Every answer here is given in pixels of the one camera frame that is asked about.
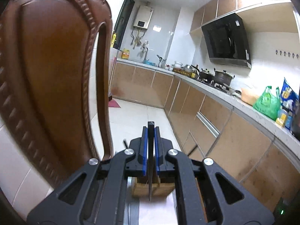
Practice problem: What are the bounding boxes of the beige kitchen cabinets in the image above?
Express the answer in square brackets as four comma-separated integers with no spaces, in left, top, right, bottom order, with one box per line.
[110,60,299,210]

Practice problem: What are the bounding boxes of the pink floor mat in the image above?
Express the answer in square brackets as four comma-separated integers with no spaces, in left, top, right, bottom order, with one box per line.
[108,99,121,108]

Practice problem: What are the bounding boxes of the wooden utensil holder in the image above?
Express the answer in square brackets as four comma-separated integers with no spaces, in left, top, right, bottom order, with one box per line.
[131,177,175,198]

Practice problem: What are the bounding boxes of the grey and pink cloth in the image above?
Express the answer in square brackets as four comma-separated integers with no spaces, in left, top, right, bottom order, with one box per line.
[124,192,178,224]

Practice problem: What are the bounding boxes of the white bowl on counter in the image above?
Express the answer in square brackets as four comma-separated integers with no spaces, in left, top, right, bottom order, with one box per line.
[173,61,183,69]

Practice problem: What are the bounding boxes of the black frying pan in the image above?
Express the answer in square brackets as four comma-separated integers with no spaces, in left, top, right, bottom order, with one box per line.
[191,65,214,84]

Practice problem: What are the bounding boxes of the yellow box on counter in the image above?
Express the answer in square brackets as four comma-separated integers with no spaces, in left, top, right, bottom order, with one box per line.
[121,48,130,59]

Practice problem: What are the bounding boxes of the chrome sink faucet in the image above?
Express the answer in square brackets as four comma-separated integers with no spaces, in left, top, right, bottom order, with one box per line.
[141,46,149,62]

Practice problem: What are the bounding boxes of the dark cooking pot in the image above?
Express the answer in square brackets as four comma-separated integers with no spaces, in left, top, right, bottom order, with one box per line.
[214,68,235,87]

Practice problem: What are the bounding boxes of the yellow bottle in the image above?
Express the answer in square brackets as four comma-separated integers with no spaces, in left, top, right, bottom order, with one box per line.
[111,32,116,48]

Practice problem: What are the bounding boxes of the white gas water heater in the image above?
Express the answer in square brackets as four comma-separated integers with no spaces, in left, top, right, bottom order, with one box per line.
[133,5,154,30]

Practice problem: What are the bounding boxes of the green plastic bag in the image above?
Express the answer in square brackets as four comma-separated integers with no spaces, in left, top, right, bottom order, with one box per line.
[253,86,281,121]

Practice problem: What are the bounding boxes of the black range hood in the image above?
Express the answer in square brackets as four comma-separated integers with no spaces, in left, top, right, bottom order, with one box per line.
[201,13,252,69]

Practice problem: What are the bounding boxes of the blue snack bag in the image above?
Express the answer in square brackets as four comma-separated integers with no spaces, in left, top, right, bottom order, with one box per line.
[280,79,299,112]

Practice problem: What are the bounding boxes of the carved brown wooden chair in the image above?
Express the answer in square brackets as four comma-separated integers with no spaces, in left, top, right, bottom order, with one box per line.
[1,0,113,188]

